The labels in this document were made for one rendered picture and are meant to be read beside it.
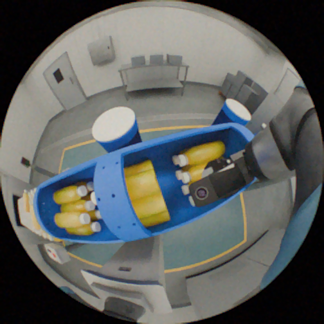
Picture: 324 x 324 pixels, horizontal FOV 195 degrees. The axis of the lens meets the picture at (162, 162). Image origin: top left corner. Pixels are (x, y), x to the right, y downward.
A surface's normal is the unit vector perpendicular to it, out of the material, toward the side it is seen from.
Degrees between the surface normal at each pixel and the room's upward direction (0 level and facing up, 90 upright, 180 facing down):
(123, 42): 90
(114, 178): 6
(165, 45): 90
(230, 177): 33
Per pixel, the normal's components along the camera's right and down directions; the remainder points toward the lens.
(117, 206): 0.08, -0.15
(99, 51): 0.15, 0.92
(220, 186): -0.51, -0.18
